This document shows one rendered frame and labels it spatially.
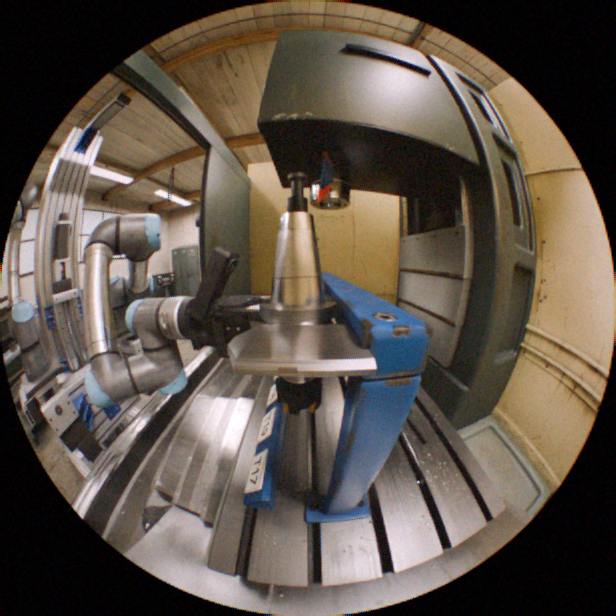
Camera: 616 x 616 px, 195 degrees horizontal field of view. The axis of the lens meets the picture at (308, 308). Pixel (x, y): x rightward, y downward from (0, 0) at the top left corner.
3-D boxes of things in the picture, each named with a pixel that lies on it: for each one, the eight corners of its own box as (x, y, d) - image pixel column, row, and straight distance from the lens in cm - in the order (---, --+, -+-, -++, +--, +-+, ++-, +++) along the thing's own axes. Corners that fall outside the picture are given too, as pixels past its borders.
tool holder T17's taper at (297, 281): (330, 306, 13) (331, 209, 13) (267, 308, 12) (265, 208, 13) (319, 295, 17) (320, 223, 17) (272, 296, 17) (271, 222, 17)
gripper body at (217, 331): (266, 338, 33) (207, 336, 37) (262, 290, 30) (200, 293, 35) (254, 360, 26) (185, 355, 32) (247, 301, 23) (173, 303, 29)
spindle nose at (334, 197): (354, 198, 67) (353, 168, 72) (308, 197, 66) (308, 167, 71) (347, 211, 82) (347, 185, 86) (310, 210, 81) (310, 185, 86)
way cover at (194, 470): (158, 502, 79) (129, 479, 67) (236, 366, 123) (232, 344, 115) (245, 535, 66) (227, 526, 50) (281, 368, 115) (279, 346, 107)
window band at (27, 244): (14, 278, 451) (21, 209, 477) (137, 257, 580) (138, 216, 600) (14, 278, 448) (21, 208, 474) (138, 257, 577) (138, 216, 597)
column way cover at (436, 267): (443, 369, 77) (464, 224, 70) (392, 326, 112) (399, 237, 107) (452, 367, 80) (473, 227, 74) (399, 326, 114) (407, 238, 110)
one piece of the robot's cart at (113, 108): (79, 137, 126) (83, 129, 129) (90, 141, 128) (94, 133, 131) (116, 99, 103) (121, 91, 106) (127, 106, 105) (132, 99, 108)
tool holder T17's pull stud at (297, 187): (309, 213, 14) (309, 171, 15) (286, 213, 14) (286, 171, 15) (306, 219, 16) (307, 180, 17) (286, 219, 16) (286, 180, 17)
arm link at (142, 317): (153, 332, 47) (146, 295, 46) (189, 334, 40) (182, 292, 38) (128, 346, 43) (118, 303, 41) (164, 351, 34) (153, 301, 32)
